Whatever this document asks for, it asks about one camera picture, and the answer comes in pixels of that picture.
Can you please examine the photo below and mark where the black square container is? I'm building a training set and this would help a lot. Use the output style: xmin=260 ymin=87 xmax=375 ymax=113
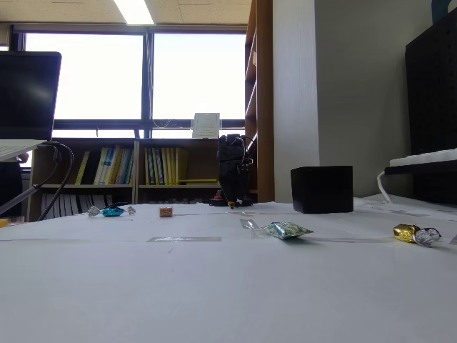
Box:
xmin=290 ymin=165 xmax=354 ymax=214

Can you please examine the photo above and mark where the clear tape strip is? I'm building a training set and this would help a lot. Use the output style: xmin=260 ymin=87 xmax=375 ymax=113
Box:
xmin=239 ymin=218 xmax=268 ymax=239
xmin=146 ymin=235 xmax=222 ymax=243

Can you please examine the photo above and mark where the flat lying yellow book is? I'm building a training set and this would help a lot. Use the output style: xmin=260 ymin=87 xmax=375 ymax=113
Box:
xmin=177 ymin=178 xmax=223 ymax=185

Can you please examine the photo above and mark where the low wooden bookshelf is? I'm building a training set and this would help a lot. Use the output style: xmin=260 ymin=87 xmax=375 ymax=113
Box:
xmin=30 ymin=137 xmax=258 ymax=222

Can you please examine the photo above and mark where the upright yellow binder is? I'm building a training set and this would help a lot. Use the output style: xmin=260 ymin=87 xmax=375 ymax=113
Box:
xmin=175 ymin=147 xmax=189 ymax=185

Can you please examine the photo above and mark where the green silver candy packet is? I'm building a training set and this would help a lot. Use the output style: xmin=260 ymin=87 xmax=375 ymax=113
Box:
xmin=262 ymin=221 xmax=315 ymax=240

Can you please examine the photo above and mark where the white framed sign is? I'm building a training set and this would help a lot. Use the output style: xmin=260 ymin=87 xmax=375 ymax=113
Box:
xmin=191 ymin=112 xmax=221 ymax=139

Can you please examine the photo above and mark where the tall wooden bookshelf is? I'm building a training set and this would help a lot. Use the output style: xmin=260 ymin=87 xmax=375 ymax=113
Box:
xmin=244 ymin=0 xmax=275 ymax=204

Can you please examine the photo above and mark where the white paper table cover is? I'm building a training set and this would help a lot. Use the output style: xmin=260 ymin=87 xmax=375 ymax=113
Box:
xmin=0 ymin=194 xmax=457 ymax=343

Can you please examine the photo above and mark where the blue foil wrapped candy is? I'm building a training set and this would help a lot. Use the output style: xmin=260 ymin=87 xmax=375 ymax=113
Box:
xmin=86 ymin=204 xmax=137 ymax=219

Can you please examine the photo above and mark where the leaning yellow book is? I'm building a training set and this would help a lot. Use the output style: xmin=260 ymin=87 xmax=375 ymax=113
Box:
xmin=74 ymin=150 xmax=91 ymax=186

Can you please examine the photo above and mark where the gold foil wrapped candy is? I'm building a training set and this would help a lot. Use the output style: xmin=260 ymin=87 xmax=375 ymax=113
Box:
xmin=393 ymin=223 xmax=443 ymax=248

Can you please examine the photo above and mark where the white power strip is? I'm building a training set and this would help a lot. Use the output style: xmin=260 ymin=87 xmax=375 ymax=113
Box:
xmin=388 ymin=148 xmax=457 ymax=168

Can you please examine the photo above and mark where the ceiling light panel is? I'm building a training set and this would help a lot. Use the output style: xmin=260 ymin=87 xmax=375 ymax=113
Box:
xmin=113 ymin=0 xmax=155 ymax=26

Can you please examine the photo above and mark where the grey stand bar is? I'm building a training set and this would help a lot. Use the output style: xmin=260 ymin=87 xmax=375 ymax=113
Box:
xmin=0 ymin=184 xmax=39 ymax=218

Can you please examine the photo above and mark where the black pegboard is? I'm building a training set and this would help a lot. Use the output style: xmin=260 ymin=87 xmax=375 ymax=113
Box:
xmin=405 ymin=6 xmax=457 ymax=207

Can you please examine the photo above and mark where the person in dark clothing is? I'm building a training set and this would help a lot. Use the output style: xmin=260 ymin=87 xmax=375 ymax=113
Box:
xmin=0 ymin=160 xmax=24 ymax=217

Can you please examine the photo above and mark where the small yellow object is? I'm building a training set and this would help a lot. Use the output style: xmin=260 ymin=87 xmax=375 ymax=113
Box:
xmin=0 ymin=216 xmax=26 ymax=229

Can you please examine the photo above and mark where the arm servo wire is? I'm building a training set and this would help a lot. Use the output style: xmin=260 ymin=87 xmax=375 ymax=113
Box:
xmin=235 ymin=134 xmax=258 ymax=165

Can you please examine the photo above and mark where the dark window frame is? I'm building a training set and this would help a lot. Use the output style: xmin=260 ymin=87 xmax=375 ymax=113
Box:
xmin=9 ymin=23 xmax=251 ymax=140

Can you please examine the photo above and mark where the white power strip cable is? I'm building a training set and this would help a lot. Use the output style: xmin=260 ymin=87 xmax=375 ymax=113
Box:
xmin=377 ymin=170 xmax=394 ymax=204

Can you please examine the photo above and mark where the black laptop cable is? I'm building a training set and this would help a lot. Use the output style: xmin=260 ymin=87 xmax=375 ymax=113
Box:
xmin=31 ymin=144 xmax=61 ymax=189
xmin=37 ymin=141 xmax=76 ymax=222

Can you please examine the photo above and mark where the black rail under power strip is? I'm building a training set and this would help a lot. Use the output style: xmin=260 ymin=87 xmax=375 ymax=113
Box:
xmin=384 ymin=162 xmax=457 ymax=177

